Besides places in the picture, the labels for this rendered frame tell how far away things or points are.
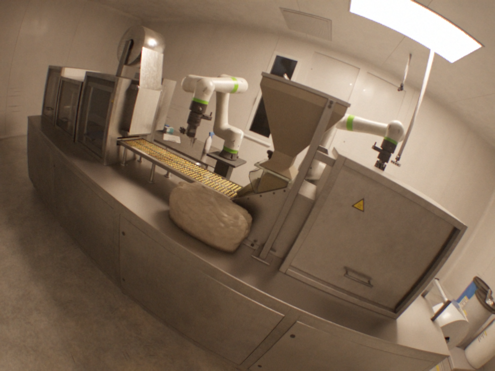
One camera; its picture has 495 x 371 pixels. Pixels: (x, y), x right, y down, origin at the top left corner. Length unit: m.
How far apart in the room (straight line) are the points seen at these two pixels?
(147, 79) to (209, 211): 0.90
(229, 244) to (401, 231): 0.70
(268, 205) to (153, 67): 1.08
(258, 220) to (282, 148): 0.34
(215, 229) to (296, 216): 0.34
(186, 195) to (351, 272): 0.76
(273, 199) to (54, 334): 1.50
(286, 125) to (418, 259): 0.80
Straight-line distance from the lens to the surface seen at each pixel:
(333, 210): 0.84
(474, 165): 4.28
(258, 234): 1.00
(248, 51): 3.76
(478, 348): 3.18
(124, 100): 1.39
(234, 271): 0.86
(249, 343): 1.14
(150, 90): 1.42
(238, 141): 1.70
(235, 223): 0.85
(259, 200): 0.94
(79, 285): 1.75
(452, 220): 0.99
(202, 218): 0.88
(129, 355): 1.47
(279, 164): 0.94
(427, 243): 1.01
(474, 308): 2.99
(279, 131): 0.89
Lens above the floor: 1.38
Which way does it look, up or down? 20 degrees down
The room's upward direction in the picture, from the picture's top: 21 degrees clockwise
